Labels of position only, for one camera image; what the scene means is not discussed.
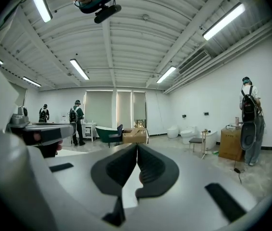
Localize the black power adapter cable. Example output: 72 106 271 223
233 159 244 184

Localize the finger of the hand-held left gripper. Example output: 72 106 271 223
23 125 77 141
29 122 75 127

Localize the white vanity cabinet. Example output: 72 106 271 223
81 122 97 142

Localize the wooden towel rack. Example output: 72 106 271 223
200 128 210 160

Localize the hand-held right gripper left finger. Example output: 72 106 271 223
27 142 139 231

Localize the person's left hand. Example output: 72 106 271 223
36 140 64 159

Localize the white toilet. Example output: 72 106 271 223
180 126 198 145
166 125 180 139

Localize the ceiling air conditioner vent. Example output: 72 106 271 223
177 49 211 75

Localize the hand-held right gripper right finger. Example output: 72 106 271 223
124 142 258 231

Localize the grey seat wooden stool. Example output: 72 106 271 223
188 137 204 153

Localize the black head camera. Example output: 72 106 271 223
94 4 123 25

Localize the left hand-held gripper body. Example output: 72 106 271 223
5 106 62 146

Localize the open cardboard box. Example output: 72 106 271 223
122 127 149 145

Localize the brown cardboard box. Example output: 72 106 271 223
218 127 245 163

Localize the small white bathtub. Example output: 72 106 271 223
202 129 219 152

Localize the dark green bathtub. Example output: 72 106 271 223
95 125 120 144

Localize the grey window blind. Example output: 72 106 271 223
116 90 133 130
133 91 147 122
84 90 114 129

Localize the dark blue chair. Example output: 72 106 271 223
108 124 124 148

